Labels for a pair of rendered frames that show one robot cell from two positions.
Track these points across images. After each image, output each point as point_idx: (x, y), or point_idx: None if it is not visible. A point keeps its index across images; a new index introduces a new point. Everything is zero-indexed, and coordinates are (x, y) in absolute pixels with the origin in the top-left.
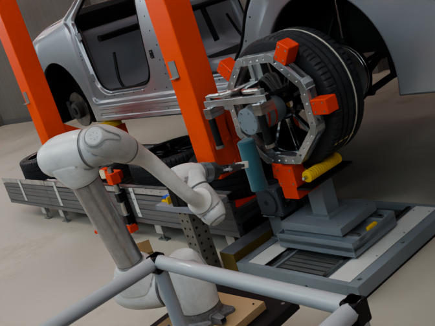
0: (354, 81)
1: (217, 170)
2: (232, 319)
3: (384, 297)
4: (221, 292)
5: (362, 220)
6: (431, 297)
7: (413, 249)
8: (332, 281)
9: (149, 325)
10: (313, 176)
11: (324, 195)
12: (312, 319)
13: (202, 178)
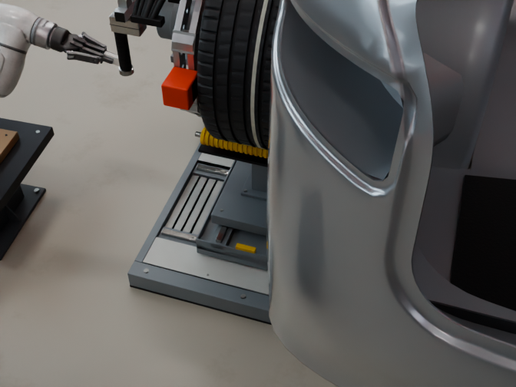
0: (262, 97)
1: (52, 44)
2: None
3: (141, 308)
4: (4, 148)
5: (256, 233)
6: (134, 358)
7: (249, 315)
8: (147, 243)
9: (107, 102)
10: (205, 142)
11: (255, 169)
12: (99, 247)
13: (8, 41)
